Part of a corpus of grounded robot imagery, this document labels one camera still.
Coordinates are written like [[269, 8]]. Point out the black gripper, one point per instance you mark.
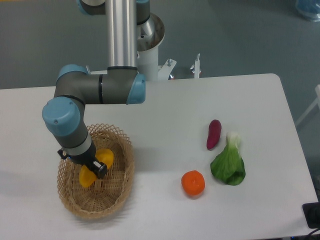
[[85, 154]]

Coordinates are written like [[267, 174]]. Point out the yellow mango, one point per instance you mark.
[[104, 159]]

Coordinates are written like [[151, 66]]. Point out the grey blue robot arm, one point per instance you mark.
[[76, 87]]

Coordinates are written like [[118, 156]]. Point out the woven wicker basket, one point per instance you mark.
[[104, 196]]

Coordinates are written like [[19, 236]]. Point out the orange tangerine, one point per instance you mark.
[[193, 183]]

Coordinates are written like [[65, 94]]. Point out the purple sweet potato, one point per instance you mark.
[[214, 134]]

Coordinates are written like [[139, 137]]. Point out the green bok choy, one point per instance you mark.
[[228, 166]]

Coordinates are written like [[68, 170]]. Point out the black device at edge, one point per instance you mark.
[[312, 214]]

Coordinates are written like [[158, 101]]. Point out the blue plastic bag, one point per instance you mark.
[[309, 9]]

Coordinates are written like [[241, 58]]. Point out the white frame at right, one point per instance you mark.
[[310, 111]]

